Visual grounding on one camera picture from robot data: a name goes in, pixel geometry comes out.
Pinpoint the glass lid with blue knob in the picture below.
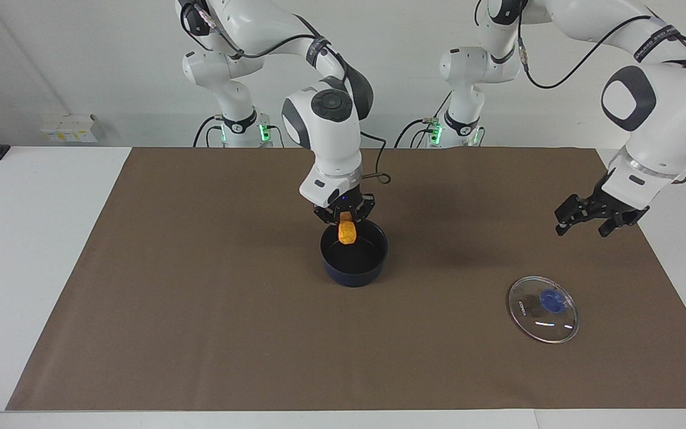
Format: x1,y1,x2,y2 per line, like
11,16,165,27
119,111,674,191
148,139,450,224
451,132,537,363
508,276,579,344

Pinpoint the black base cable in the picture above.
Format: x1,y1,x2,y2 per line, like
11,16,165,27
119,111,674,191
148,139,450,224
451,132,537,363
395,117,442,149
192,115,225,148

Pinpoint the yellow corn cob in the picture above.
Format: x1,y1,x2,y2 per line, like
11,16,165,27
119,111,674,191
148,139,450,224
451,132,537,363
338,213,358,245

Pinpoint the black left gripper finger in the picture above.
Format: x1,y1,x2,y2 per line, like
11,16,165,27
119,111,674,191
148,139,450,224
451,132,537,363
598,215,639,238
554,194,597,237

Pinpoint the white wall socket box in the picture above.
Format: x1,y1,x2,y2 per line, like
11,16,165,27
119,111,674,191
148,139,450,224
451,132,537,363
41,114,98,144

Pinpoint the brown table mat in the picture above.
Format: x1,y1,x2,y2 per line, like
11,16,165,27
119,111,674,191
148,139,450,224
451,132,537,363
5,147,686,412

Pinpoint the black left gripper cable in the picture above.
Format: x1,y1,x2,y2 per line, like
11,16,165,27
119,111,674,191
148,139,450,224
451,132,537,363
517,15,686,91

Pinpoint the black right base cable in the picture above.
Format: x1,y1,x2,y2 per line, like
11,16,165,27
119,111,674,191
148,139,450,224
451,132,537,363
192,115,225,148

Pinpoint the black left base cable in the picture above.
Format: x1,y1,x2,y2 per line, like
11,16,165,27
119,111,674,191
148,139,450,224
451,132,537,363
395,117,442,149

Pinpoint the dark pot with blue handle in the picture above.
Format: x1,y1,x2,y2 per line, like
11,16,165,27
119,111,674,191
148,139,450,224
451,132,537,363
320,218,389,288

